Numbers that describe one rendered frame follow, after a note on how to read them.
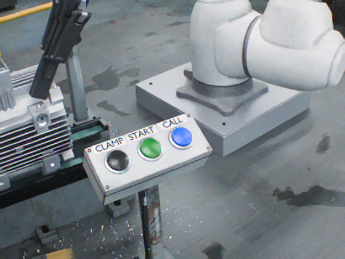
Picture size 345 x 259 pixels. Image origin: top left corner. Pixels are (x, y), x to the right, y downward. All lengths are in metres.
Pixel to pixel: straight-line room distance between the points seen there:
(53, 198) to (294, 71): 0.56
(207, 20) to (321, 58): 0.28
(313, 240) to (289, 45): 0.40
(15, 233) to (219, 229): 0.40
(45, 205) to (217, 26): 0.54
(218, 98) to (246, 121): 0.10
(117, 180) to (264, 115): 0.59
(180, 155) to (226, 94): 0.50
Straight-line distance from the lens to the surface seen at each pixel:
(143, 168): 0.62
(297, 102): 1.23
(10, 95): 0.77
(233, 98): 1.12
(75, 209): 0.91
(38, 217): 0.89
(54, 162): 0.80
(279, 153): 1.09
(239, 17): 1.05
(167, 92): 1.21
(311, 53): 0.96
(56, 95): 0.77
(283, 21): 0.97
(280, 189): 0.98
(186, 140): 0.64
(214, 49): 1.06
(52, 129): 0.77
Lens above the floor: 1.43
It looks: 32 degrees down
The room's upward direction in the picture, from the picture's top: 3 degrees counter-clockwise
